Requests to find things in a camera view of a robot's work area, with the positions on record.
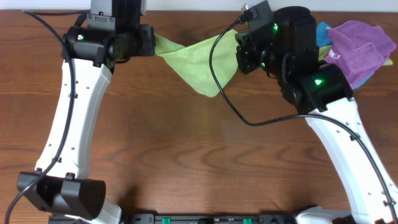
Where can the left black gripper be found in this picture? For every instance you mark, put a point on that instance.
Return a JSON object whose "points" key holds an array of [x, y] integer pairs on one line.
{"points": [[147, 40]]}

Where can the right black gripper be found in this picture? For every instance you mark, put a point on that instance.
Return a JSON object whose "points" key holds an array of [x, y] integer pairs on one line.
{"points": [[245, 55]]}

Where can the light green microfiber cloth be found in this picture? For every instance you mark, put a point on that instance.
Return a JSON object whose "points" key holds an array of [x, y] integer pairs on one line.
{"points": [[191, 63]]}

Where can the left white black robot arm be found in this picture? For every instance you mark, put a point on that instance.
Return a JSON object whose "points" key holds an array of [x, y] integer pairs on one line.
{"points": [[107, 34]]}

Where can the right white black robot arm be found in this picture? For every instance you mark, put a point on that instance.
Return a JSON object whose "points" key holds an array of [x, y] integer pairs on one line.
{"points": [[284, 44]]}

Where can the olive green microfiber cloth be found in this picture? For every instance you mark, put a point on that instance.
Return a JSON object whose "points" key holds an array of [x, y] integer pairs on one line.
{"points": [[323, 52]]}

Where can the blue microfiber cloth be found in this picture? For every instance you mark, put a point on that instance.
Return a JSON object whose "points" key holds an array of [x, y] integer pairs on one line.
{"points": [[323, 34]]}

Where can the purple microfiber cloth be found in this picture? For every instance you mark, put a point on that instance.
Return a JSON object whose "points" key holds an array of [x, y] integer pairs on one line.
{"points": [[384, 44]]}

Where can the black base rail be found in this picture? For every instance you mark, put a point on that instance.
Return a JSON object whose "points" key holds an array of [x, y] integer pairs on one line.
{"points": [[262, 218]]}

